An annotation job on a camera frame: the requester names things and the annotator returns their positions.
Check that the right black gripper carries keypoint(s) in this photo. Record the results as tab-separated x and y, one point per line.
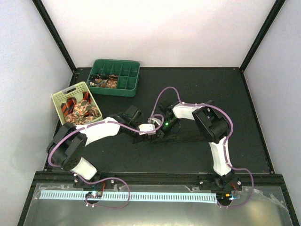
162	135

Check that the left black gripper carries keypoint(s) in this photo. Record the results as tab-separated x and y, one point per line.
142	138

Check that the black necktie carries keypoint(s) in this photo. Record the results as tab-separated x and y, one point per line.
186	136

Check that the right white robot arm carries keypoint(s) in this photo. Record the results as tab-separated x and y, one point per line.
213	127

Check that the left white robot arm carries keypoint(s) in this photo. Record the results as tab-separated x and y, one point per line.
66	148

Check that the green floral patterned tie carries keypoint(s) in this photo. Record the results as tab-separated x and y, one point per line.
93	114

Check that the brown patterned rolled tie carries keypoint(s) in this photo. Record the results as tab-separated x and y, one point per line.
112	81

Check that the green compartment tray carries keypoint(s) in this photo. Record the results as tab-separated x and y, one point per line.
128	72

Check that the pale green perforated basket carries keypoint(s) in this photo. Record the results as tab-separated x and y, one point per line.
76	92

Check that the dark patterned rolled tie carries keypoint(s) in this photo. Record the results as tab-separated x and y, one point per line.
98	80

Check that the orange black striped tie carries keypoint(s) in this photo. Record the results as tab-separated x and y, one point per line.
81	108

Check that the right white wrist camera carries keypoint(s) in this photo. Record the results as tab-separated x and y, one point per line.
154	122

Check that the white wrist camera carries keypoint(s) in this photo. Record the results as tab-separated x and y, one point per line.
147	128
154	122

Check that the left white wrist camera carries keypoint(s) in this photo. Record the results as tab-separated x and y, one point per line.
147	128

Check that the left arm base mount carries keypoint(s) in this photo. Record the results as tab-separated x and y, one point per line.
95	190

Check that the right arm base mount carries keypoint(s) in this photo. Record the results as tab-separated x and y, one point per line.
226	188

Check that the black aluminium front rail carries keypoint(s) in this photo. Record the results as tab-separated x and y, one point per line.
158	179

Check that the white slotted cable duct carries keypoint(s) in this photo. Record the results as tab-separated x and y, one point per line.
128	196

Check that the left black frame post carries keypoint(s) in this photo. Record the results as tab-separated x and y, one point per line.
54	33

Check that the black frame post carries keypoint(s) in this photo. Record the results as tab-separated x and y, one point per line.
54	33
278	4

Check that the right black frame post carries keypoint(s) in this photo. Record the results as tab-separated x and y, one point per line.
278	4

